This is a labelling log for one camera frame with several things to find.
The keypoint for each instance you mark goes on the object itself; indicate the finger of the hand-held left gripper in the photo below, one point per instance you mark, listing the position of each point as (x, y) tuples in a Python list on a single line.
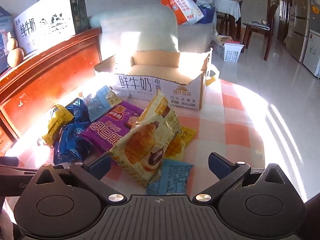
[(8, 160)]

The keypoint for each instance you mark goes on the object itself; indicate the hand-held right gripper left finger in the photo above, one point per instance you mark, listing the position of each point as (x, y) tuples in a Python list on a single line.
[(100, 166)]

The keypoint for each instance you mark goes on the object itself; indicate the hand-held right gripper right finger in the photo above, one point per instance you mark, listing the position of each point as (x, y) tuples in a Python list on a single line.
[(218, 166)]

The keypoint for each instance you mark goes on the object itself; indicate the purple snack packet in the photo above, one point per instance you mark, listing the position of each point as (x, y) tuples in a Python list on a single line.
[(112, 127)]

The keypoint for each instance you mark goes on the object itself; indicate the yellow waffle snack packet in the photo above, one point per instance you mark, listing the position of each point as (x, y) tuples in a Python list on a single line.
[(183, 138)]

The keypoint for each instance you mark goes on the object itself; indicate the cream croissant snack packet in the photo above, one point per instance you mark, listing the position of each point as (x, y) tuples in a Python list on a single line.
[(142, 150)]

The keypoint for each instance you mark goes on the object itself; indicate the light blue snack packet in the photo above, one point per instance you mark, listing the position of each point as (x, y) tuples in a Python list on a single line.
[(172, 177), (102, 102)]

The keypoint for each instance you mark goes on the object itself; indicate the small yellow snack packet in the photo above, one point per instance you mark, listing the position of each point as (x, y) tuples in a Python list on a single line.
[(56, 125)]

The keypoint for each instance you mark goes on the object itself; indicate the cream bread snack packet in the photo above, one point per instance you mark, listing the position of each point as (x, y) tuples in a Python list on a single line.
[(157, 107)]

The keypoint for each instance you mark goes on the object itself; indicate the white cardboard box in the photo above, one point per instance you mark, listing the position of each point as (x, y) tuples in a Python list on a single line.
[(155, 85)]

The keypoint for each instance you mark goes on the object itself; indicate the orange label box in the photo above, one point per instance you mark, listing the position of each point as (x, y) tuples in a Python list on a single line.
[(5, 140)]

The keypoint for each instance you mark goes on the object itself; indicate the orange checked bed sheet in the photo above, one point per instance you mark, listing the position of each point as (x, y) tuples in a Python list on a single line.
[(232, 130)]

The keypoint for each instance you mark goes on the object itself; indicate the red wooden headboard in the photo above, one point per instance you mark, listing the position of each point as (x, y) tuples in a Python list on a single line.
[(50, 80)]

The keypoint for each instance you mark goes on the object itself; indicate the wooden gourd ornament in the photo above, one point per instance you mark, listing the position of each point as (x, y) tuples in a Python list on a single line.
[(14, 55)]

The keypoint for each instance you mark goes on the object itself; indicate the white plastic basket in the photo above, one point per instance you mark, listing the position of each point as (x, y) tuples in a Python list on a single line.
[(231, 51)]

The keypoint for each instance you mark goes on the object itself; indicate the blue printed box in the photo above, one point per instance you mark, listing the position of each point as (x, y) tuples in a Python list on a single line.
[(4, 37)]

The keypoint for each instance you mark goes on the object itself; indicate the grey sofa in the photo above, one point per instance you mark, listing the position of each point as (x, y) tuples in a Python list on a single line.
[(195, 38)]

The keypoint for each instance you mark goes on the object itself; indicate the pale green pillow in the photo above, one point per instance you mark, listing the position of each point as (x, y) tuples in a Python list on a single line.
[(140, 30)]

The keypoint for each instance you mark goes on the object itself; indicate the white milk carton case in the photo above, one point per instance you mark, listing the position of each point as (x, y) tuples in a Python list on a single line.
[(45, 22)]

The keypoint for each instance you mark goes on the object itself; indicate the dark wooden chair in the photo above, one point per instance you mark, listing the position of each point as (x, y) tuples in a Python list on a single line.
[(262, 25)]

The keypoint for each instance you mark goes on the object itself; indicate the blue bag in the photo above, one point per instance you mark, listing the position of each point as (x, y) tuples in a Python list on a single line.
[(207, 15)]

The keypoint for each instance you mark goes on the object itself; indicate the table with white cloth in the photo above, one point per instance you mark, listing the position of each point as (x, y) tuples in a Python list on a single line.
[(228, 6)]

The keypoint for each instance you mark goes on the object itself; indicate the orange white shopping bag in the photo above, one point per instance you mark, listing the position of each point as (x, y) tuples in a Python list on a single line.
[(183, 7)]

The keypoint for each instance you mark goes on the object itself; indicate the silver refrigerator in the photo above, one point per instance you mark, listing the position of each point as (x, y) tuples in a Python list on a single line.
[(301, 20)]

